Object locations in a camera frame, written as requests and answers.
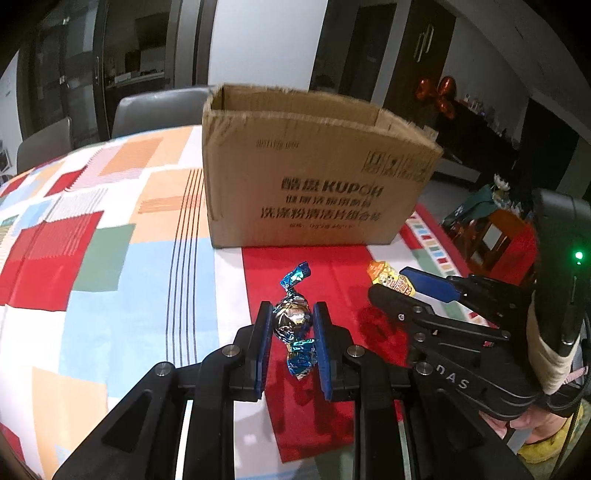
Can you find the brown cardboard box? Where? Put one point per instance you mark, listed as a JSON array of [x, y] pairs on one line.
[[318, 184]]

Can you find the grey chair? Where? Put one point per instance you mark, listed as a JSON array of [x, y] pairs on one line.
[[157, 110], [44, 143]]

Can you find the orange snack packet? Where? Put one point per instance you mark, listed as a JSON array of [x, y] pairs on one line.
[[392, 277]]

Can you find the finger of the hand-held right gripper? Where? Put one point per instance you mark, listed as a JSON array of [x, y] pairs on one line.
[[429, 284], [392, 304]]

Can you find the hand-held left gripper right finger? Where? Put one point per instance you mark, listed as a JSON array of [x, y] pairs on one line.
[[322, 353]]

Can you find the green cloth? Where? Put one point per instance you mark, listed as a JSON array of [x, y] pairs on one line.
[[475, 203]]

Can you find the colourful patterned tablecloth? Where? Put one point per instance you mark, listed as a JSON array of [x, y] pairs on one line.
[[115, 277]]

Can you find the blue foil candy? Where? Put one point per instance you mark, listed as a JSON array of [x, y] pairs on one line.
[[291, 316]]

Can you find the yellow slipper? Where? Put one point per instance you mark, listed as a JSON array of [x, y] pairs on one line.
[[547, 450]]

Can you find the wooden chair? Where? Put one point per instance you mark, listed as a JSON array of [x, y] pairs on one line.
[[501, 240]]

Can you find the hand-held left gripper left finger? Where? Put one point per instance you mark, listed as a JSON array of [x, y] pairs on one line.
[[264, 350]]

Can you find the person's right hand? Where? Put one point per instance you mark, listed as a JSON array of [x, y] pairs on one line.
[[531, 422]]

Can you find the orange balloon dog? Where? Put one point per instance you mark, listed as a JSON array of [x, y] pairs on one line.
[[436, 94]]

